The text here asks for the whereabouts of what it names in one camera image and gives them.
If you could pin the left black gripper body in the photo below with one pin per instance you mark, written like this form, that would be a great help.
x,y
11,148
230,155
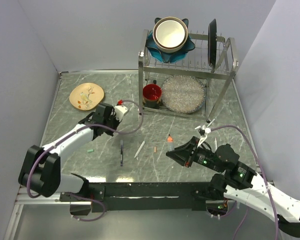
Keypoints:
x,y
112,122

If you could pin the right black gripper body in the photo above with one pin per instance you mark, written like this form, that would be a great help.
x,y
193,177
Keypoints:
x,y
198,155

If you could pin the grey marker orange tip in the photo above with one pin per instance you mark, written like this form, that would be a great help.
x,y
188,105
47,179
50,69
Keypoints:
x,y
170,143

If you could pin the dark blue pen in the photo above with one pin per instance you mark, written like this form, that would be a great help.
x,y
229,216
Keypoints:
x,y
121,152

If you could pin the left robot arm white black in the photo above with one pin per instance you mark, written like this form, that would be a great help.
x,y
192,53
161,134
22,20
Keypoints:
x,y
41,170

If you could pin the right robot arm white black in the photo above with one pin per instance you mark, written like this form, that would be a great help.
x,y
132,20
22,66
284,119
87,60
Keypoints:
x,y
235,180

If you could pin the grey pen by rack leg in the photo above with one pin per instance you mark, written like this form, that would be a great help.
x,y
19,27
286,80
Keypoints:
x,y
211,122

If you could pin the yellow bird-pattern plate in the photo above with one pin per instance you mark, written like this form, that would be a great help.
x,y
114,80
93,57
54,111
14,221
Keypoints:
x,y
86,96

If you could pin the white marker near right edge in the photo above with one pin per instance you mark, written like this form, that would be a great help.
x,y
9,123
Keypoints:
x,y
215,144

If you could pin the red black mug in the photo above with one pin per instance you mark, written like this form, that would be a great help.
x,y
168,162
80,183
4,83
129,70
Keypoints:
x,y
151,95

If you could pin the white green-tipped highlighter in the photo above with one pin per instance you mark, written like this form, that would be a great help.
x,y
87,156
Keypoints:
x,y
139,149

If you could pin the speckled grey plate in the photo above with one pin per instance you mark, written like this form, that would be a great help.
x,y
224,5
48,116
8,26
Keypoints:
x,y
183,94

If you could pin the steel dish rack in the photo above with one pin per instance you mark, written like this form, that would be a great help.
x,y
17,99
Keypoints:
x,y
194,65

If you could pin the blue petal-shaped bowl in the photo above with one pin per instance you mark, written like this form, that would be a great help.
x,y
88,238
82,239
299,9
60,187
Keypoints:
x,y
166,57

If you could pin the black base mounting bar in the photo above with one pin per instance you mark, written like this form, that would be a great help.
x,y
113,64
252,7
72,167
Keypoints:
x,y
129,196

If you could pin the cream bowl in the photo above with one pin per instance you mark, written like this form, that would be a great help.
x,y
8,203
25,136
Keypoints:
x,y
170,34

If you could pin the black plate upright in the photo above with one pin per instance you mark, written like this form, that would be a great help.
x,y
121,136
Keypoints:
x,y
212,43

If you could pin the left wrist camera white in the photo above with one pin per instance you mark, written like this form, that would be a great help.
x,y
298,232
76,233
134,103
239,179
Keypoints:
x,y
120,110

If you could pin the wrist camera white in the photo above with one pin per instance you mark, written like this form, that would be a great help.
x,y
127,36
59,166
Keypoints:
x,y
120,110
203,131

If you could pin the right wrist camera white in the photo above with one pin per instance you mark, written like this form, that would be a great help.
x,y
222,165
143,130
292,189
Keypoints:
x,y
203,131

